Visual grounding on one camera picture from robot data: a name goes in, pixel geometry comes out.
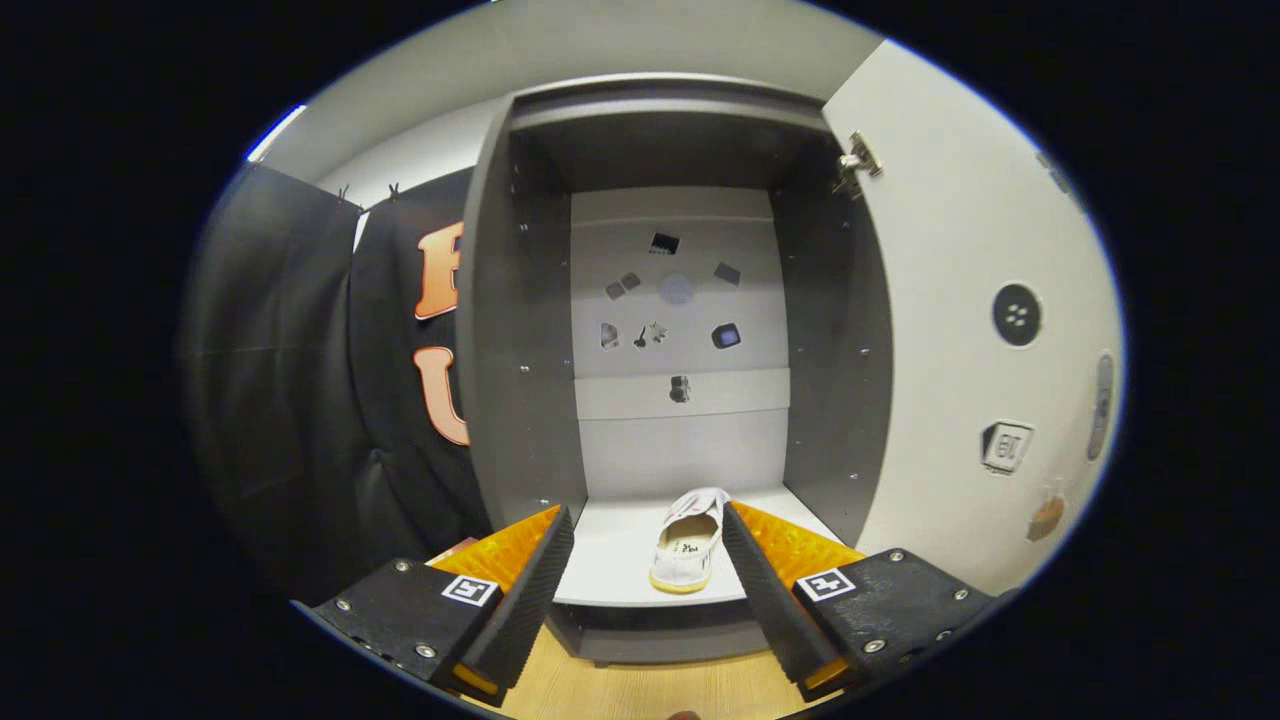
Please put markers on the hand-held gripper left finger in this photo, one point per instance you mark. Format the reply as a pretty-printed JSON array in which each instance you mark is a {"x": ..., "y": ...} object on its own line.
[{"x": 528, "y": 590}]

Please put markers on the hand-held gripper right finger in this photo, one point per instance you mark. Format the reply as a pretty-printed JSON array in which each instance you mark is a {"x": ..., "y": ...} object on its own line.
[{"x": 770, "y": 590}]

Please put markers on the white canvas shoe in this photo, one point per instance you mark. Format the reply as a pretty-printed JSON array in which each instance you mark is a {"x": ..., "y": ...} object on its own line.
[{"x": 685, "y": 565}]

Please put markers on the dark grey shoe cabinet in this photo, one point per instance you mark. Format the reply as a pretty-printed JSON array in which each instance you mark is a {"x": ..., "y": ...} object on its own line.
[{"x": 520, "y": 350}]

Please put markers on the metal door hinge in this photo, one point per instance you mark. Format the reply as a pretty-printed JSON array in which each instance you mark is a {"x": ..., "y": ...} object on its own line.
[{"x": 855, "y": 160}]

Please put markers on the black backdrop cloth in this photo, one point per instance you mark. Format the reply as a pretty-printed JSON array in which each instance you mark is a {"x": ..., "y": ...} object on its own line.
[{"x": 290, "y": 380}]

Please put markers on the small ceiling light panel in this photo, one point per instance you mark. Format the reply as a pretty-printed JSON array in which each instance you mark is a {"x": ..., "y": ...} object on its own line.
[{"x": 278, "y": 132}]

